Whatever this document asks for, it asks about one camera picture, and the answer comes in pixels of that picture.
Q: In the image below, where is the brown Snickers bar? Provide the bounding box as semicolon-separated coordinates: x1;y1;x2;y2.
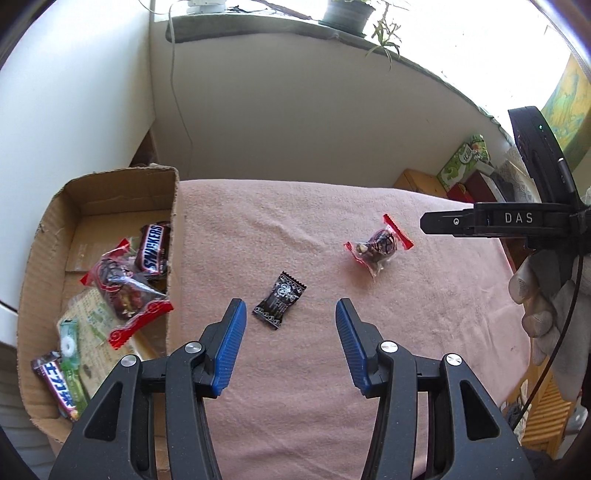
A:
134;221;171;279

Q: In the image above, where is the black candy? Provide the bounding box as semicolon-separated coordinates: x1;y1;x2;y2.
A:
252;272;307;329

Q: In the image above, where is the hanging white cable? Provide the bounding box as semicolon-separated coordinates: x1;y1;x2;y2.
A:
165;4;195;169

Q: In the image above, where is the cracker pack in clear bag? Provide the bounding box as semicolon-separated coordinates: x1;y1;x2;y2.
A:
57;288;158;397

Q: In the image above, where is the white power strip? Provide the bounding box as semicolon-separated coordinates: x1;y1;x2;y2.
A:
187;0;226;15

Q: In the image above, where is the brown cardboard box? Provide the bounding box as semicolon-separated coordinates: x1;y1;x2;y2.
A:
17;164;181;480

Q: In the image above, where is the black tracker mount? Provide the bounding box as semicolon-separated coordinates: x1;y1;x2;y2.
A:
508;106;583;210

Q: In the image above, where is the white gloved hand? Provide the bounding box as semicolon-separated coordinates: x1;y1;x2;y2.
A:
508;251;590;401

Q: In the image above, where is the red date snack pack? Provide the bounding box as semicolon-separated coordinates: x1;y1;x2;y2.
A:
344;214;415;280
80;238;174;350

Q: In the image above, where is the purple-wrapped chocolate bar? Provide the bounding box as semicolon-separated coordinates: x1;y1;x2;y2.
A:
31;351;79;421

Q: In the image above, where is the pink table cloth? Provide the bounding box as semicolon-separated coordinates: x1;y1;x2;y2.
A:
167;180;533;479

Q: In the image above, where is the potted plant dark pot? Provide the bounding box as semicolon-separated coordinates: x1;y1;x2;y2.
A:
318;1;406;69

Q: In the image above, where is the green mint ring candy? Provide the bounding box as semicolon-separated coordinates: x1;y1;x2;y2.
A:
58;318;88;419

